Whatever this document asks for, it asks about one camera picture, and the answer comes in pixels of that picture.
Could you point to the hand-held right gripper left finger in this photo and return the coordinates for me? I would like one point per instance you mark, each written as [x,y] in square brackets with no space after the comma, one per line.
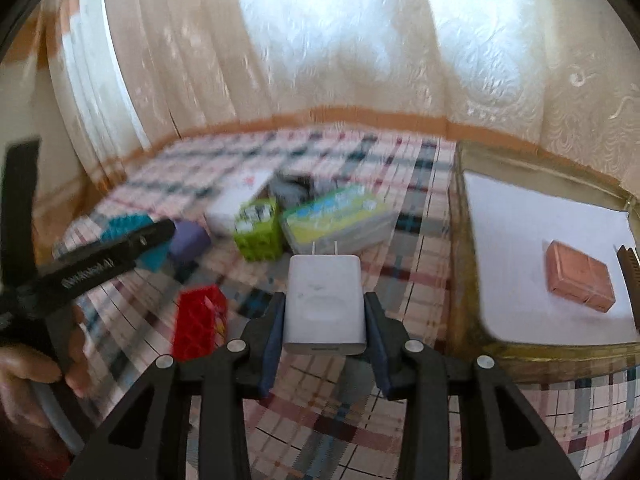
[272,360]

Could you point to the purple toy block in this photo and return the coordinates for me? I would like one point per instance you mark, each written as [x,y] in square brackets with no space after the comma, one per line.
[190,242]

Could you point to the crumpled dark wrapper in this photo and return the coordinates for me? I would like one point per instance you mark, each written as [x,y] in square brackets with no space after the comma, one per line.
[290,191]

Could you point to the cream patterned curtain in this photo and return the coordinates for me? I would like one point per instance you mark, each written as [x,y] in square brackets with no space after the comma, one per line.
[350,40]

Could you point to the green toy block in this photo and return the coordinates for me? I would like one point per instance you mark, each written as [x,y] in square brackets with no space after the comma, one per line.
[260,242]

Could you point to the teal toy block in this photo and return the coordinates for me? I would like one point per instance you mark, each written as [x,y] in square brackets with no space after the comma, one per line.
[120,227]

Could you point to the pink flat box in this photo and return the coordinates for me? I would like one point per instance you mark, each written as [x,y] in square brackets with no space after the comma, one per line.
[580,275]

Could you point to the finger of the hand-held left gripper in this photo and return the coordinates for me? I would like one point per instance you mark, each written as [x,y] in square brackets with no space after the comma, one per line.
[100,267]
[21,200]

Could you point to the person's left hand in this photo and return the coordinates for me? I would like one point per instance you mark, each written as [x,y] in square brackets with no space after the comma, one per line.
[30,385]

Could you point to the yellow green tissue pack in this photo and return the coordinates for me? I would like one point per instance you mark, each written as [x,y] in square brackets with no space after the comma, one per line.
[340,220]

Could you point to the white wall charger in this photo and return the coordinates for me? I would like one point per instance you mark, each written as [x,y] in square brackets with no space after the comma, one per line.
[325,310]

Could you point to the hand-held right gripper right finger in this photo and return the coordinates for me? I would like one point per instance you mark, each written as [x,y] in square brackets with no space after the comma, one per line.
[380,360]

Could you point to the red toy block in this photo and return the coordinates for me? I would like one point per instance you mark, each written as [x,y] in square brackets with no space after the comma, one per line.
[197,325]

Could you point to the white paper liner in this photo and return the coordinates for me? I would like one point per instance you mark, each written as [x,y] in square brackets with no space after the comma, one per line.
[510,240]

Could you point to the white cardboard box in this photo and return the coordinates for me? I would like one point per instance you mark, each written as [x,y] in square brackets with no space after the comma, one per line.
[235,202]

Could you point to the gold metal tray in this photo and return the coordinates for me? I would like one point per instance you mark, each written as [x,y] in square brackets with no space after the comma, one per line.
[461,240]

